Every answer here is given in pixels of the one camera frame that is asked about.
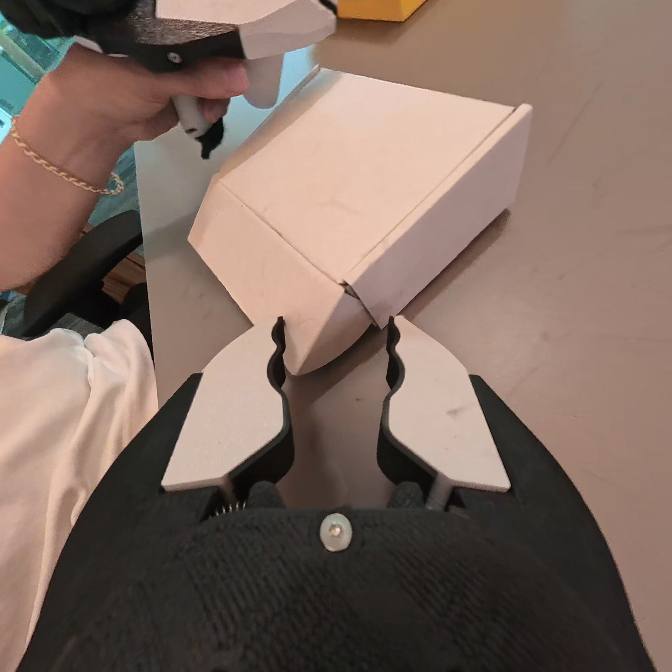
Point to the yellow plastic bin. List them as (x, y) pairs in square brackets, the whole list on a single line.
[(378, 9)]

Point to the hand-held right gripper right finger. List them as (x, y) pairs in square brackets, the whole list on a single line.
[(446, 420)]

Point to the person's white shirt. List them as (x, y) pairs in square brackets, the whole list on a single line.
[(52, 446)]

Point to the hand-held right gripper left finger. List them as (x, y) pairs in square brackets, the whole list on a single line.
[(225, 420)]

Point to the black office chair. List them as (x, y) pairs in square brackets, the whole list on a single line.
[(78, 273)]

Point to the white cardboard box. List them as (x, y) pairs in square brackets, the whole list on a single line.
[(367, 183)]

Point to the person's left hand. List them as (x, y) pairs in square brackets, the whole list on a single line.
[(105, 99)]

